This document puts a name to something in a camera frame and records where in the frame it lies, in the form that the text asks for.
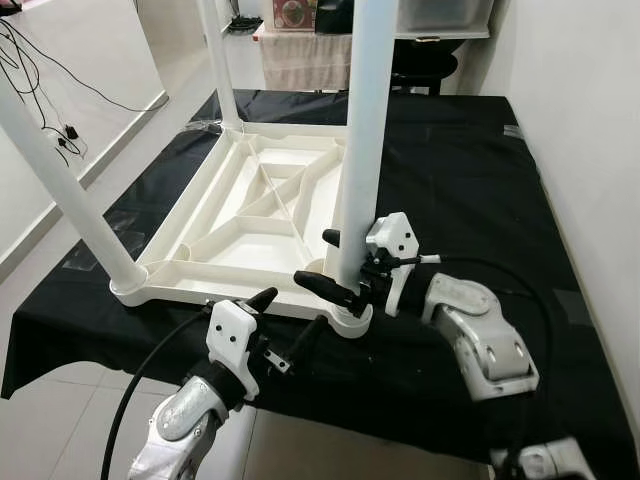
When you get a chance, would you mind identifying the clear box with green lid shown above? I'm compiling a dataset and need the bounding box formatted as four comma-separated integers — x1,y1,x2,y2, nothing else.
395,0,496,39

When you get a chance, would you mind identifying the black wok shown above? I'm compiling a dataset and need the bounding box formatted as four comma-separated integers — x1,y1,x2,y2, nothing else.
395,38,463,61

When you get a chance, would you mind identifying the beige cloth covered table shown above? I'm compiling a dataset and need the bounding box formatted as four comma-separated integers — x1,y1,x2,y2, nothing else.
255,30,353,91

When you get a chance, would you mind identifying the storage box with orange lid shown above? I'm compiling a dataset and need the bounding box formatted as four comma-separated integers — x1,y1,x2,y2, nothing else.
262,0,319,31

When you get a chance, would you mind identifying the black hanging wall cable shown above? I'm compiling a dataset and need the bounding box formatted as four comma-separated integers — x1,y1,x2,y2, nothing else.
0,20,166,113
0,30,86,166
0,25,46,131

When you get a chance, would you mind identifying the white plastic table top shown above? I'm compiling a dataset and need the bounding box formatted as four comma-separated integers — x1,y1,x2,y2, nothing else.
110,122,373,341

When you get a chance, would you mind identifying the small black flat object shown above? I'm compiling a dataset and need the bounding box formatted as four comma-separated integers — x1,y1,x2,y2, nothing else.
228,15,263,33

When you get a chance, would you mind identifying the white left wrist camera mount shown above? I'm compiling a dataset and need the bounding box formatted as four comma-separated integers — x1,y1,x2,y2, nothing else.
207,298,263,401

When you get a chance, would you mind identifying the black round stool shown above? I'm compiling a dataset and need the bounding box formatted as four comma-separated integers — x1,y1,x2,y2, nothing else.
390,50,459,96

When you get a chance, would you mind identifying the white plastic table leg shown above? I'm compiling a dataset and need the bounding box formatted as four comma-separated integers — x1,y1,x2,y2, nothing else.
195,0,246,131
338,0,399,291
0,85,149,291

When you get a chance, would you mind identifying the black tablecloth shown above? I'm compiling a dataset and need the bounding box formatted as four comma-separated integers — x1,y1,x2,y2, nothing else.
0,88,626,471

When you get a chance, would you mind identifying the black bag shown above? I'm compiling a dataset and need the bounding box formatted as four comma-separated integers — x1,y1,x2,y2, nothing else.
315,0,356,31

